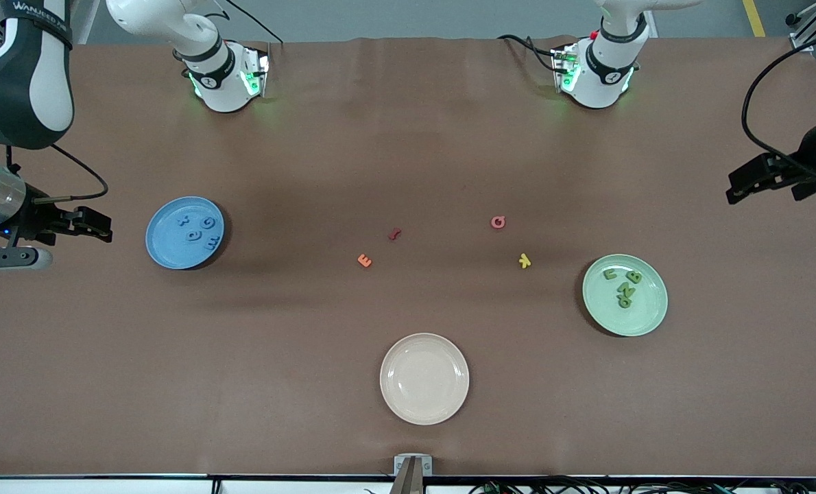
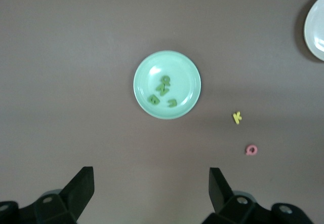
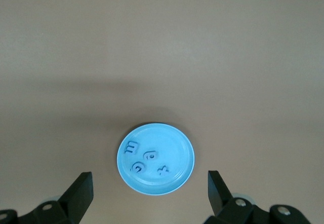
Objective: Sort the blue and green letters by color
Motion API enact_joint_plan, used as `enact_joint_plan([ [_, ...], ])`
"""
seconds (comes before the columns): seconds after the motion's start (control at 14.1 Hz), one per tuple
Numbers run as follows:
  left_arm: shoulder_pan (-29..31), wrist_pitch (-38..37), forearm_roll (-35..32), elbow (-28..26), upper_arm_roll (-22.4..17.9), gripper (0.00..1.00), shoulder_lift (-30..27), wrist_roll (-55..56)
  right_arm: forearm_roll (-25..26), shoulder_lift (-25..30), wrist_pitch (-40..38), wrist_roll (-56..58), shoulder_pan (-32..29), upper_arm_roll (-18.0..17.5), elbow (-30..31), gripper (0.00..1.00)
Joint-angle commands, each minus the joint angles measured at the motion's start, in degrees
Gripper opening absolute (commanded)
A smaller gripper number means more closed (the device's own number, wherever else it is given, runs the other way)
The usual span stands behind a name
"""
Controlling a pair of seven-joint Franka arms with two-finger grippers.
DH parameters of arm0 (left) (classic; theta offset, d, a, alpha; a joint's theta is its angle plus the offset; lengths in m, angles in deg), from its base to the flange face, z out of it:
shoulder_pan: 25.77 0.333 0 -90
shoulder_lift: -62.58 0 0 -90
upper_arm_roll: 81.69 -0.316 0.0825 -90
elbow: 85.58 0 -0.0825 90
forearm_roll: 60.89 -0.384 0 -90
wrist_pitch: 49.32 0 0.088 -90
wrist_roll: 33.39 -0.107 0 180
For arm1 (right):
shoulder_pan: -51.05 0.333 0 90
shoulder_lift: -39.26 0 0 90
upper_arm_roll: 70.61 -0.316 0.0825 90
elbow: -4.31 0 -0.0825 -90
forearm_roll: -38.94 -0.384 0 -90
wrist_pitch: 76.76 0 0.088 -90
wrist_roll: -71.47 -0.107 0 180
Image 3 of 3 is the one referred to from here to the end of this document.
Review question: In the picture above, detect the blue foam letter X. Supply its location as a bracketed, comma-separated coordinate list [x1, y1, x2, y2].
[156, 165, 170, 176]

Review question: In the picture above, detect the blue foam letter E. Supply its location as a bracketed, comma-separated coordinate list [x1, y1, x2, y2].
[124, 140, 139, 155]

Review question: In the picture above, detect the blue foam letter G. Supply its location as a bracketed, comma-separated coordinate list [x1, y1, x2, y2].
[129, 161, 147, 174]

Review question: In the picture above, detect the brown table cover sheet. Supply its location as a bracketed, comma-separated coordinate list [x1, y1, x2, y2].
[0, 0, 324, 224]

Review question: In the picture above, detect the blue round plate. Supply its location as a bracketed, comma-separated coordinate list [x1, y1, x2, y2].
[116, 122, 195, 196]

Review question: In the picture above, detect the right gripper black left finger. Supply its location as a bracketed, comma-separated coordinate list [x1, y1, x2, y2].
[0, 171, 94, 224]

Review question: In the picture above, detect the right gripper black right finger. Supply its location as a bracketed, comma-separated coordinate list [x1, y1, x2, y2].
[204, 169, 311, 224]

